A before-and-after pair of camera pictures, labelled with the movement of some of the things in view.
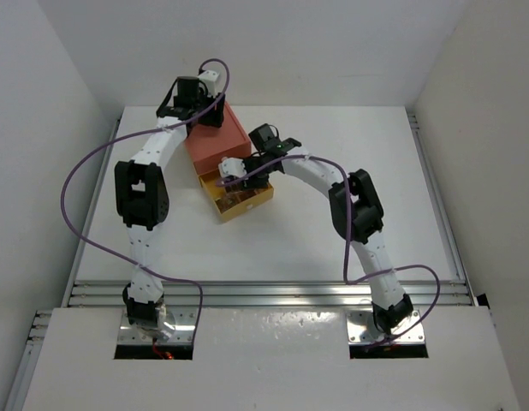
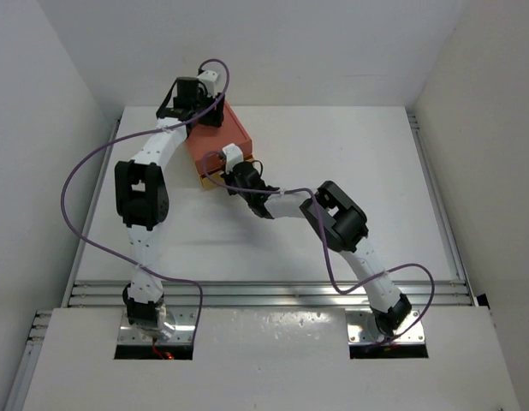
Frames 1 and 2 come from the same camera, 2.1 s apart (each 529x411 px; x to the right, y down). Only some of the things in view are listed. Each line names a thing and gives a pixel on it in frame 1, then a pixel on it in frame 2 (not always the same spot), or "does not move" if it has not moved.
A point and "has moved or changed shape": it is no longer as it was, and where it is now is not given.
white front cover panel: x=277 y=359 does not move
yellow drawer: x=228 y=202 has moved or changed shape
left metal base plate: x=182 y=318 does not move
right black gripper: x=252 y=182 -> x=228 y=177
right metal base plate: x=361 y=330 does not move
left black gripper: x=213 y=117 does not move
